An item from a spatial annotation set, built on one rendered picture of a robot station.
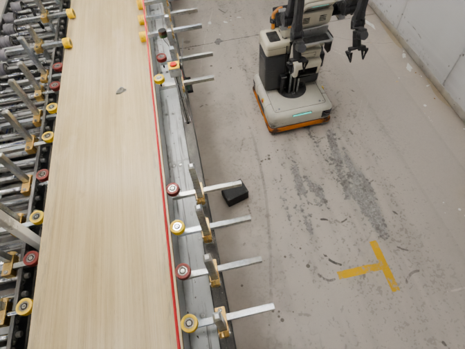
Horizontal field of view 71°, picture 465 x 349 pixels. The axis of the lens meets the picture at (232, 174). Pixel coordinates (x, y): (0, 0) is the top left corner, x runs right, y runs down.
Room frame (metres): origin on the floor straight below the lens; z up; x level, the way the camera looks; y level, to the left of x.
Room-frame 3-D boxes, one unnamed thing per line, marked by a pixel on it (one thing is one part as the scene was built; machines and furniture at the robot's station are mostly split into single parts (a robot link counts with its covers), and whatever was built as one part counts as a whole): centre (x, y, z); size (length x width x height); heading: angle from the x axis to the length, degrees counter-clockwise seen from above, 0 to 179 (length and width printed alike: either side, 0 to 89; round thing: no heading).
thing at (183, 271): (0.52, 0.31, 0.85); 0.08 x 0.08 x 0.11
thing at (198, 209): (0.74, 0.18, 0.91); 0.04 x 0.04 x 0.48; 7
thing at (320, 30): (2.11, -0.71, 0.99); 0.28 x 0.16 x 0.22; 98
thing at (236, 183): (1.03, 0.17, 0.80); 0.43 x 0.03 x 0.04; 97
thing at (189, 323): (0.27, 0.28, 0.85); 0.08 x 0.08 x 0.11
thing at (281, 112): (2.40, -0.67, 0.16); 0.67 x 0.64 x 0.25; 8
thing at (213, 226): (0.79, 0.14, 0.81); 0.43 x 0.03 x 0.04; 97
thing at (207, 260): (0.49, 0.15, 0.89); 0.04 x 0.04 x 0.48; 7
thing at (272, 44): (2.49, -0.66, 0.59); 0.55 x 0.34 x 0.83; 98
